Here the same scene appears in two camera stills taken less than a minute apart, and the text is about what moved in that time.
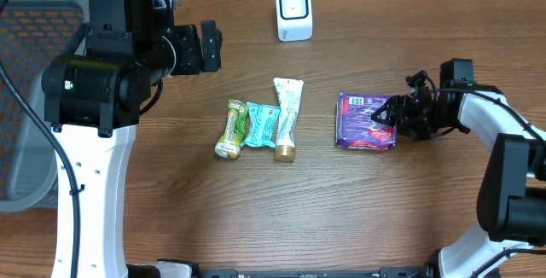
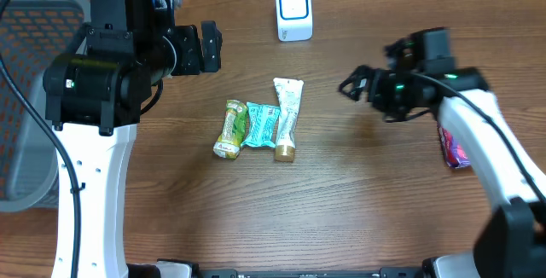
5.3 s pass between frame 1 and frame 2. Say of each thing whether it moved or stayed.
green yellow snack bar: stayed
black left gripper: stayed
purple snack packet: moved
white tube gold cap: stayed
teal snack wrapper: stayed
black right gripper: moved
